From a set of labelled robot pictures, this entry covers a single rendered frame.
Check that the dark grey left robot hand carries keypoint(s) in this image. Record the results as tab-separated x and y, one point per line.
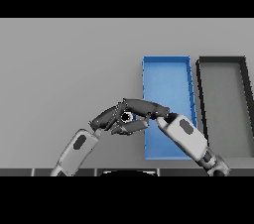
105	118

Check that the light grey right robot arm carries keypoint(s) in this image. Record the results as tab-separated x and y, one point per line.
191	140

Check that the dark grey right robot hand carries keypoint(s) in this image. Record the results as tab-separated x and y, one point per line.
144	106

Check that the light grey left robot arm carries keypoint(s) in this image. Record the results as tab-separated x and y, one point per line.
74	151

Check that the dark grey bin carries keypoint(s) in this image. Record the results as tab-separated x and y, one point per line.
226	109

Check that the blue pipe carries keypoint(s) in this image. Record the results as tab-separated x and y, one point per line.
127	117

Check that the blue bin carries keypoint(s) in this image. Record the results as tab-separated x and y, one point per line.
169	109

